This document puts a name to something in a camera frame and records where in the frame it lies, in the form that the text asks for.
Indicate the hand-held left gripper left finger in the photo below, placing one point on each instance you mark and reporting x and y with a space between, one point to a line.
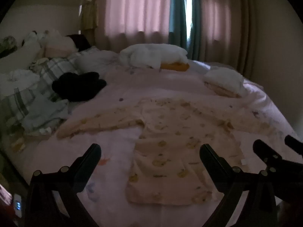
88 163

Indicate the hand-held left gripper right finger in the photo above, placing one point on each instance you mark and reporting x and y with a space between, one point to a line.
211 165

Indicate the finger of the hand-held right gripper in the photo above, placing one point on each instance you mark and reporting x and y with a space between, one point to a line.
293 143
262 149

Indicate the cream printed baby shirt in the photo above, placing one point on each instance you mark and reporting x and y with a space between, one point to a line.
165 146

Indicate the pink bed blanket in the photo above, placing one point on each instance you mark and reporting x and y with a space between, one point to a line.
113 165

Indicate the light blue cloth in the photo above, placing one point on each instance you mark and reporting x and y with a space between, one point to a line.
46 115

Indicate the black cloth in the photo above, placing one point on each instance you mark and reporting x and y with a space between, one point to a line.
78 86

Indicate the folded white cloth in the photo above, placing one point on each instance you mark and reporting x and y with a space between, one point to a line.
224 79

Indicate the device with blue lights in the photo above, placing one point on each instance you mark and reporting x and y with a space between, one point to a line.
17 204

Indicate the plaid pillow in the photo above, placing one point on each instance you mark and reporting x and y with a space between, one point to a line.
56 68

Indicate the white pillow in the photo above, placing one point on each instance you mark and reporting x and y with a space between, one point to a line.
94 61

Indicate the crumpled white cloth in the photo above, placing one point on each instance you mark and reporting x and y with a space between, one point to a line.
19 79

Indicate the beige curtain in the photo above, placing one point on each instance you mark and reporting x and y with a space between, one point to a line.
248 28

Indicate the dark maroon pillow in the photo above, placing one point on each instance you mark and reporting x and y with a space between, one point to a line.
80 41

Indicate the white plush duck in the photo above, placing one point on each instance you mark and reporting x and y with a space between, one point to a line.
146 54

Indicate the teal curtain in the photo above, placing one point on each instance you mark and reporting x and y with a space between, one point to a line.
177 16

